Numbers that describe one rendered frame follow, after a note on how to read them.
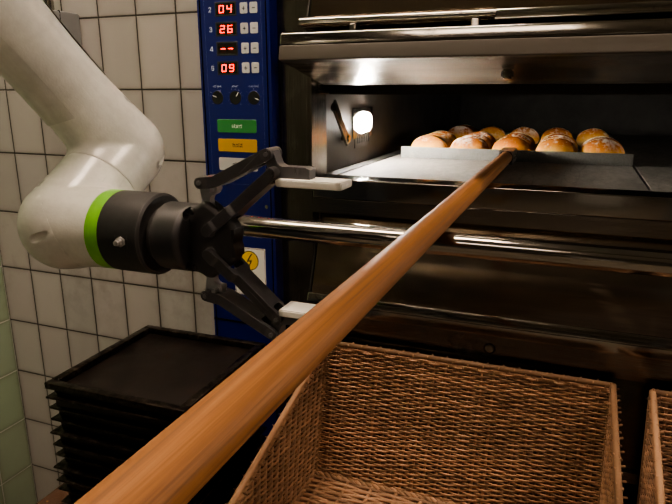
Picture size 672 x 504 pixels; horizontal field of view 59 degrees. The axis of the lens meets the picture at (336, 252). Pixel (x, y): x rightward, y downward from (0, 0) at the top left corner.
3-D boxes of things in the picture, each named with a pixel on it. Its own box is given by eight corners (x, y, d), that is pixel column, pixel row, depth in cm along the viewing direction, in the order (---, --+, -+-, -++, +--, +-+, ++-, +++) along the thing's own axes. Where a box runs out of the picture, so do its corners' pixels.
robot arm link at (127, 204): (95, 281, 65) (86, 198, 63) (162, 255, 76) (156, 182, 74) (140, 288, 63) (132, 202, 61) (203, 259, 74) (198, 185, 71)
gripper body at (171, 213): (184, 191, 69) (255, 196, 66) (189, 262, 72) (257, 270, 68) (141, 202, 63) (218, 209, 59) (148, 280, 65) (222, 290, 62)
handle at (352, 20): (296, 50, 103) (300, 53, 105) (492, 45, 91) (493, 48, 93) (298, 16, 103) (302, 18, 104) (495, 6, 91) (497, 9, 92)
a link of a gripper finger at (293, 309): (278, 309, 62) (278, 316, 63) (340, 318, 60) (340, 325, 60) (290, 300, 65) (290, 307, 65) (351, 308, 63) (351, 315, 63)
